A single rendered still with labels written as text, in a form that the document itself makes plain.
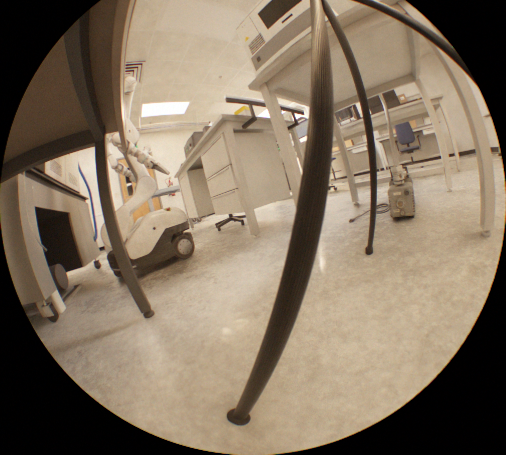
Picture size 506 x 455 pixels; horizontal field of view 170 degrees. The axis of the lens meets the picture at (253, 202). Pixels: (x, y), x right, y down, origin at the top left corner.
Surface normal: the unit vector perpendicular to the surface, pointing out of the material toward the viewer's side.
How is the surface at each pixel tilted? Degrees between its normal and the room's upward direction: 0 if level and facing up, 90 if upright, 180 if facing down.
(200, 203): 90
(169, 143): 90
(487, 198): 90
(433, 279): 0
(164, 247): 90
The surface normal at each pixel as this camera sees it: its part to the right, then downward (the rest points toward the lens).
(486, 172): -0.77, 0.24
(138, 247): 0.72, -0.15
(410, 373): -0.25, -0.97
